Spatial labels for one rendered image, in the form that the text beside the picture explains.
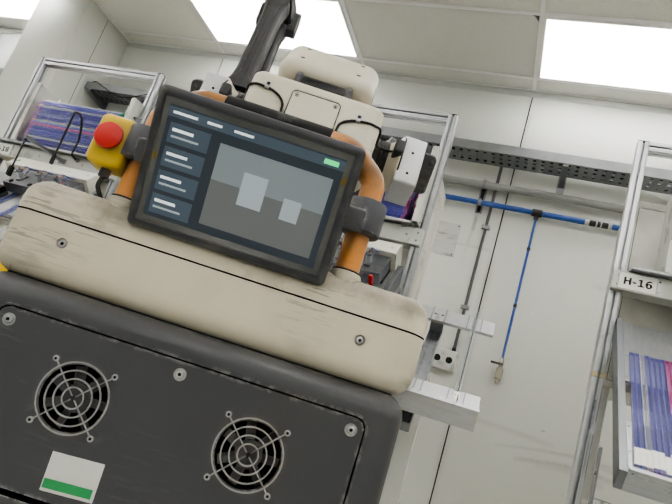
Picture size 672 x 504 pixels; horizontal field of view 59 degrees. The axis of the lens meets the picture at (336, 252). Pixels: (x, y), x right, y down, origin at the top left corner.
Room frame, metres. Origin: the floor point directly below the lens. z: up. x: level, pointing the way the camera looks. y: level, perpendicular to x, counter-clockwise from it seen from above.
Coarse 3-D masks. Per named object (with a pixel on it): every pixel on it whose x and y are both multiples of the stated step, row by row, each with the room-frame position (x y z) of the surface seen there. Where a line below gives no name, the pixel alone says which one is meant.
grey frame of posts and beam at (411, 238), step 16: (448, 128) 2.16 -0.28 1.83; (448, 144) 2.15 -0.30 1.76; (432, 192) 2.15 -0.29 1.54; (432, 208) 2.16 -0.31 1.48; (384, 224) 2.17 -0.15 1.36; (400, 224) 2.15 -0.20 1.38; (384, 240) 2.19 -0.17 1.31; (400, 240) 2.14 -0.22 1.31; (416, 240) 2.13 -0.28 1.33; (416, 256) 2.15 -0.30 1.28; (400, 288) 2.16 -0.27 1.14
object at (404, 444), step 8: (416, 416) 1.67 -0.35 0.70; (416, 424) 1.67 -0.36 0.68; (400, 432) 1.68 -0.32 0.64; (408, 432) 1.67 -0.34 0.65; (416, 432) 1.70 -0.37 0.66; (400, 440) 1.68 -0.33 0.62; (408, 440) 1.67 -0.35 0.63; (400, 448) 1.68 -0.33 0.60; (408, 448) 1.67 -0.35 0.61; (392, 456) 1.68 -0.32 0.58; (400, 456) 1.68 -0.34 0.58; (408, 456) 1.67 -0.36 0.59; (392, 464) 1.68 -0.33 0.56; (400, 464) 1.67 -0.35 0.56; (392, 472) 1.68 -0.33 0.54; (400, 472) 1.67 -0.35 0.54; (392, 480) 1.68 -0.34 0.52; (400, 480) 1.67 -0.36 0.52; (384, 488) 1.68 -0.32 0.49; (392, 488) 1.68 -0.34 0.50; (400, 488) 1.67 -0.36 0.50; (384, 496) 1.68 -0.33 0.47; (392, 496) 1.67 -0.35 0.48
